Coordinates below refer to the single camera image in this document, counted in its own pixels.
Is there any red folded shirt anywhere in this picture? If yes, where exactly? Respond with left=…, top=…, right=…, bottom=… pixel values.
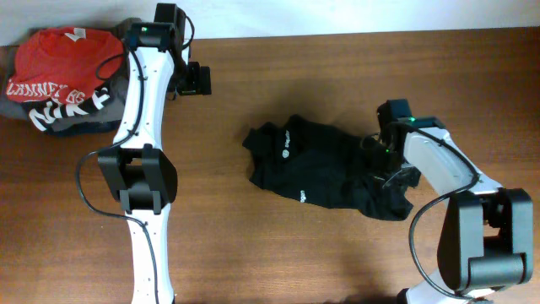
left=5, top=27, right=123, bottom=105

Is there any grey folded garment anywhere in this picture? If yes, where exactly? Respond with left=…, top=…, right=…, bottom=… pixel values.
left=0, top=17, right=143, bottom=132

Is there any left black cable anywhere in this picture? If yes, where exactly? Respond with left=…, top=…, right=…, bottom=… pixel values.
left=74, top=14, right=196, bottom=304

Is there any black white lettered shirt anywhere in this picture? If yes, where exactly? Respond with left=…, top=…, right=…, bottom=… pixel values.
left=22, top=87, right=119, bottom=132

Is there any black t-shirt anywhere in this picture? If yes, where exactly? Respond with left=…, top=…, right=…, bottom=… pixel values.
left=242, top=114, right=419, bottom=221

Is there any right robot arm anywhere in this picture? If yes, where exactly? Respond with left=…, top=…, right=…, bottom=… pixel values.
left=376, top=99, right=534, bottom=304

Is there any dark blue folded garment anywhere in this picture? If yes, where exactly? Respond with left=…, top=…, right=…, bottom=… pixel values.
left=44, top=120, right=121, bottom=137

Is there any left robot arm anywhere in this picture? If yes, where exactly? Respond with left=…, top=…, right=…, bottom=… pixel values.
left=97, top=3, right=212, bottom=303

